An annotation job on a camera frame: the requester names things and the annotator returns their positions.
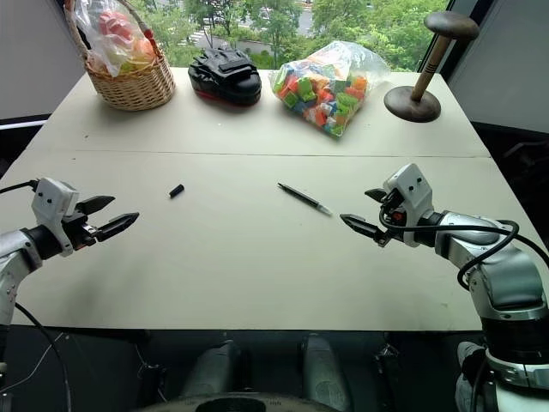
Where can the dark wooden stand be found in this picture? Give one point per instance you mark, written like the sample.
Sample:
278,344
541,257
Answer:
422,77

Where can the plastic bag of colourful toys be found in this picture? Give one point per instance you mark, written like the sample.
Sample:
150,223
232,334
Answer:
116,40

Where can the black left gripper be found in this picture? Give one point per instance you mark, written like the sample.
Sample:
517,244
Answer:
81,229

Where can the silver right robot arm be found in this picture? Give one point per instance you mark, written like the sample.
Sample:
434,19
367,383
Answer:
493,274

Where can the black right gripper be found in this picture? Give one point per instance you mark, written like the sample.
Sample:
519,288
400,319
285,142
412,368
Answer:
392,214

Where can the black pen cap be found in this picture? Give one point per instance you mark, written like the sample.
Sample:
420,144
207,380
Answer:
176,190

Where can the dark rounded robot leg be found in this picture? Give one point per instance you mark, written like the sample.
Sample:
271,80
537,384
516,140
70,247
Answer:
323,369

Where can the black padded glove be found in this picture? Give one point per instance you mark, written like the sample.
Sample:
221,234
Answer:
225,79

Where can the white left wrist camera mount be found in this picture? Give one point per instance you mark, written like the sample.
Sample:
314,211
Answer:
52,201

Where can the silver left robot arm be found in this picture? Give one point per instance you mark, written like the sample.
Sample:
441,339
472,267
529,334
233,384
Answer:
17,251

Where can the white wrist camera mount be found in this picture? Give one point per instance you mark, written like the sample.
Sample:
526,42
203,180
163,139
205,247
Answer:
412,193
52,201

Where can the clear bag of colourful blocks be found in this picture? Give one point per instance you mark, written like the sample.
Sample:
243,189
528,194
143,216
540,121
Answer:
326,92

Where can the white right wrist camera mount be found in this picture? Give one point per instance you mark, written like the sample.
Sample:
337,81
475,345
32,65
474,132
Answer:
412,193

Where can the woven wicker basket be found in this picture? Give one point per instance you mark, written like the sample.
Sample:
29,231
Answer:
133,83

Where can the black uncapped pen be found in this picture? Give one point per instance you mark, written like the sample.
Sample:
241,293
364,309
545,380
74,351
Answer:
303,199

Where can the dark round robot base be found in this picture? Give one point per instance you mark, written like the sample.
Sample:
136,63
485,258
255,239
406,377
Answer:
240,403

